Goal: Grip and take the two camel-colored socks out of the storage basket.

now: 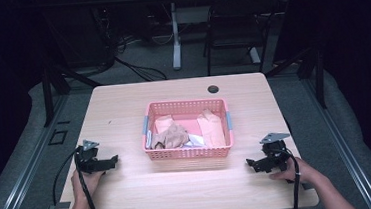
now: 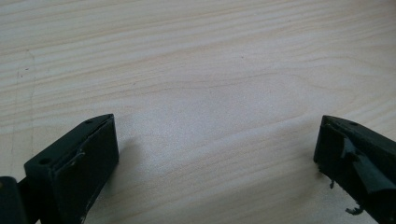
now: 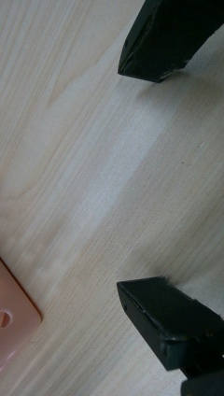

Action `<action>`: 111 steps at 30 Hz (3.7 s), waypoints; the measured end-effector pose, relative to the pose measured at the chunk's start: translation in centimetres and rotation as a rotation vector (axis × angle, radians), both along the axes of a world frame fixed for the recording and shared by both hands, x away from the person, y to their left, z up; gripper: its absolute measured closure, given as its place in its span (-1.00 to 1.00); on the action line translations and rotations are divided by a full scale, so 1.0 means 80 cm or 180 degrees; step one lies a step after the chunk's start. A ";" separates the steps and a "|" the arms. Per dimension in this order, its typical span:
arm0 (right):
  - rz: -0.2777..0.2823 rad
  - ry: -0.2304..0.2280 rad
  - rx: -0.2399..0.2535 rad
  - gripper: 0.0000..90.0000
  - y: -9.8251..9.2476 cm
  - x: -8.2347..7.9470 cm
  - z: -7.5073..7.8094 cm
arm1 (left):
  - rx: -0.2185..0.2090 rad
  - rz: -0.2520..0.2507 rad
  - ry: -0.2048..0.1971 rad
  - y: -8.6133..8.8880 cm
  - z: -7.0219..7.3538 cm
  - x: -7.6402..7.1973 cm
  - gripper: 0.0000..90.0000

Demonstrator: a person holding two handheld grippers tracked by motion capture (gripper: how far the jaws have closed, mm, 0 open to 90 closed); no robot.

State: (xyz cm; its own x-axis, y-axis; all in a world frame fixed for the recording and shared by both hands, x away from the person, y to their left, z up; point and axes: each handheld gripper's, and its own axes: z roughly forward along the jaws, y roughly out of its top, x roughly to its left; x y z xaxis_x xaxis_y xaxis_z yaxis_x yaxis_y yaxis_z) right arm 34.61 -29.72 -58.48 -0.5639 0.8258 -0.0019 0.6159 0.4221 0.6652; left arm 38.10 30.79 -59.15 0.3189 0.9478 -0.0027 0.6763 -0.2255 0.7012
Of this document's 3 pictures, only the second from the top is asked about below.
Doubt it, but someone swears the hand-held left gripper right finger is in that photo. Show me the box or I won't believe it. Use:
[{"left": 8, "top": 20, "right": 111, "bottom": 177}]
[{"left": 313, "top": 115, "right": 396, "bottom": 224}]

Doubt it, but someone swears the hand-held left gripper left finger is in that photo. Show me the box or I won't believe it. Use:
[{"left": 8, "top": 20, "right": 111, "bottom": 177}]
[{"left": 23, "top": 113, "right": 120, "bottom": 224}]

